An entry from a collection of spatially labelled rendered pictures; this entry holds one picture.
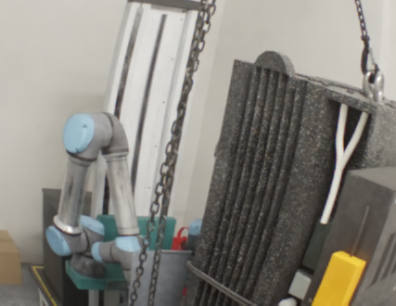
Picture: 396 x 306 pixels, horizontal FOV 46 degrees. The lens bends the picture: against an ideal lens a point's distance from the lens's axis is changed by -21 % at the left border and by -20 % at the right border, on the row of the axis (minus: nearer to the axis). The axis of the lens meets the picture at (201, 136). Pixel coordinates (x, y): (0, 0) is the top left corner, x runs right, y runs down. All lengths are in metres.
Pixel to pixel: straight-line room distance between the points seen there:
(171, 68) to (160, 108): 0.16
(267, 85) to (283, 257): 0.38
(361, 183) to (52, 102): 2.45
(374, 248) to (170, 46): 1.41
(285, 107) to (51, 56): 2.12
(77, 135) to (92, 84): 1.58
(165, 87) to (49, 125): 1.22
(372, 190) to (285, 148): 0.34
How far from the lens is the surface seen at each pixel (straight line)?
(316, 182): 1.11
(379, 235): 0.90
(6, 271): 3.09
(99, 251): 1.71
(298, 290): 1.17
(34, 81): 3.09
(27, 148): 3.17
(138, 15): 1.97
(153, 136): 2.14
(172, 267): 1.58
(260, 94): 1.20
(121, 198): 1.76
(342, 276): 0.92
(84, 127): 1.63
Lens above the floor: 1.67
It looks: 11 degrees down
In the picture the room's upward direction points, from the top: 11 degrees clockwise
